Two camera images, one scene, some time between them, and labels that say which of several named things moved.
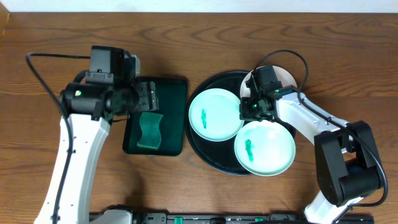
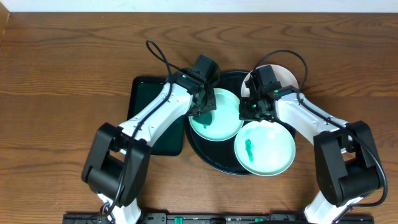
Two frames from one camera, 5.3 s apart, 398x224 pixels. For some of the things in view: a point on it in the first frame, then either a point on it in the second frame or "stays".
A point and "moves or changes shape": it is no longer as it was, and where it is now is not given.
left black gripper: (140, 96) → (203, 109)
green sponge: (150, 137) moves or changes shape
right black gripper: (245, 112) stays
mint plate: (214, 115) stays
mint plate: (265, 148) stays
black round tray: (220, 156) stays
